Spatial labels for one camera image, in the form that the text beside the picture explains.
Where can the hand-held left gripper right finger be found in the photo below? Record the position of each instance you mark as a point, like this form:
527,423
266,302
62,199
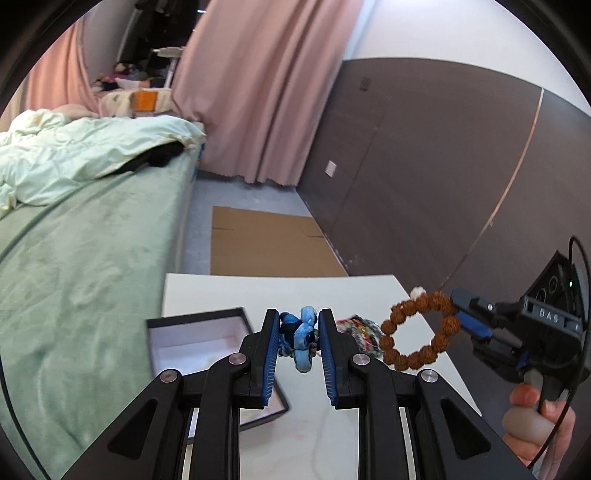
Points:
328,364

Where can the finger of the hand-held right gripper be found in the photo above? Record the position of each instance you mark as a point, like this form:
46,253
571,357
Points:
475,325
466,297

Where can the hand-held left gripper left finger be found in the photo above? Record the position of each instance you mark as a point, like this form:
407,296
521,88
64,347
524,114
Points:
272,364

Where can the black jewelry box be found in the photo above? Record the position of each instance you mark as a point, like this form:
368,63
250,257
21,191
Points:
194,341

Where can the person's right hand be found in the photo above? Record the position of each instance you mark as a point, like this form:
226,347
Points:
526,420

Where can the flattened cardboard sheet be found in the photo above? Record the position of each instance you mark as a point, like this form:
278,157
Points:
272,244

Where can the bed with green sheet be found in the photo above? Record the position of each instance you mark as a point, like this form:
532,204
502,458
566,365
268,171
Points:
92,286

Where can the black garment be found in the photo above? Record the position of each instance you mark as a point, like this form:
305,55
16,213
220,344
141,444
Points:
159,157

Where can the wide pink curtain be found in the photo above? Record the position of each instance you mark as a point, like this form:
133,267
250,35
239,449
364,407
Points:
258,92

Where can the light green duvet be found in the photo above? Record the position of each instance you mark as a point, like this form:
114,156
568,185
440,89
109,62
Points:
69,147

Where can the patterned pillow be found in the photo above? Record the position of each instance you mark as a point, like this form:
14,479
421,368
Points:
117,104

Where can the pink pillow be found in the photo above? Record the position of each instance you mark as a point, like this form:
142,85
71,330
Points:
76,110

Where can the pile of clothes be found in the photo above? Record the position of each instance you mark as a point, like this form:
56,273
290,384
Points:
120,76

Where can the narrow pink curtain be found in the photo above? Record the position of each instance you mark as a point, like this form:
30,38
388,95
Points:
60,69

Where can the white wall switch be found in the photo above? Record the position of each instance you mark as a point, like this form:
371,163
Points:
331,169

